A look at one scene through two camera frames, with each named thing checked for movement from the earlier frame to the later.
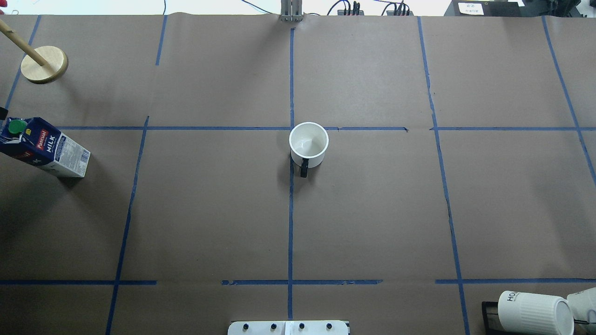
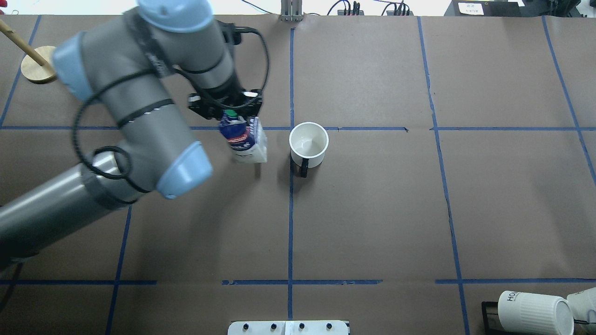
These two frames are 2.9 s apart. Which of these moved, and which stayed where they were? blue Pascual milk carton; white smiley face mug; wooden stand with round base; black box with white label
Moved: blue Pascual milk carton
Stayed: wooden stand with round base; black box with white label; white smiley face mug
